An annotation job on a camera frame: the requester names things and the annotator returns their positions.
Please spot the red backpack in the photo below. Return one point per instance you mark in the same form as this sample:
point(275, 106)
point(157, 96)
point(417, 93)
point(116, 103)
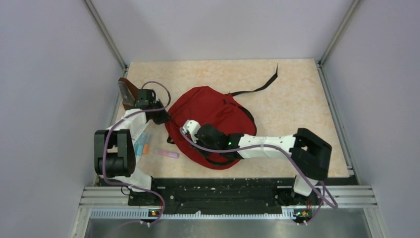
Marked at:
point(208, 106)

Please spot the orange highlighter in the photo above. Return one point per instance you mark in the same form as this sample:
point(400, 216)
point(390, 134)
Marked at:
point(146, 148)

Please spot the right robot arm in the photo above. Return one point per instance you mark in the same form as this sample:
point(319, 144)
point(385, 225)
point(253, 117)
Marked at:
point(307, 152)

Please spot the pink highlighter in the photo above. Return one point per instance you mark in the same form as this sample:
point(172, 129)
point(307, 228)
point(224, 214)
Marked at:
point(166, 153)

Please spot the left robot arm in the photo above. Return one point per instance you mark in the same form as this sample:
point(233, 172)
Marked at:
point(115, 157)

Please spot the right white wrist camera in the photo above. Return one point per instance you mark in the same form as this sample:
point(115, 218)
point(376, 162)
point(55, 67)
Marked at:
point(191, 128)

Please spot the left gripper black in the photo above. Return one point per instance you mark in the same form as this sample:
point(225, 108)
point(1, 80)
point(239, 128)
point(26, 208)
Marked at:
point(163, 118)

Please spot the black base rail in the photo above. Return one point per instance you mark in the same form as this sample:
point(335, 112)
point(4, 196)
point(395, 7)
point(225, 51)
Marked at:
point(237, 196)

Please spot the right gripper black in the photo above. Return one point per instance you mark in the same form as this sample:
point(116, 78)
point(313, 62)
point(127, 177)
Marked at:
point(198, 141)

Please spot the brown leather case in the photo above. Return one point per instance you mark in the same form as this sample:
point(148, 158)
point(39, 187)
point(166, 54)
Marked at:
point(129, 93)

